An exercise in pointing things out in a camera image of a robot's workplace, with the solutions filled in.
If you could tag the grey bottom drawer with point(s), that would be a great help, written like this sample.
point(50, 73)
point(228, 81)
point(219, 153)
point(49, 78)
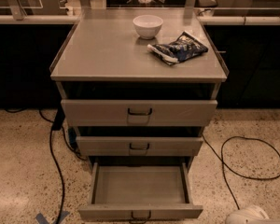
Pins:
point(139, 194)

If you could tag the grey drawer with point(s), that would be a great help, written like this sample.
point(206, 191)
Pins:
point(138, 112)
point(139, 194)
point(139, 146)

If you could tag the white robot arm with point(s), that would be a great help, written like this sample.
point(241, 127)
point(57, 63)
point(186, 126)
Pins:
point(252, 214)

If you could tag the grey drawer cabinet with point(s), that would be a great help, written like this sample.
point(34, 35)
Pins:
point(105, 59)

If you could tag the grey top drawer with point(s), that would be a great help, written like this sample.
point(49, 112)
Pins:
point(138, 112)

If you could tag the grey middle drawer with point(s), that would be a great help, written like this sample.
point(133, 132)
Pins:
point(139, 146)

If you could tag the blue white snack bag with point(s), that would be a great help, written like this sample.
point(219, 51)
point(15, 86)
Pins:
point(184, 48)

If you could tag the white bowl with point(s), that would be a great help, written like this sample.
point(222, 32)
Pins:
point(147, 26)

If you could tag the dark counter cabinets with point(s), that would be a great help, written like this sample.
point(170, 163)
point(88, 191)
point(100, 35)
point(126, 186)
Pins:
point(251, 52)

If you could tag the blue tape cross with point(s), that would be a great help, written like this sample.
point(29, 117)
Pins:
point(40, 219)

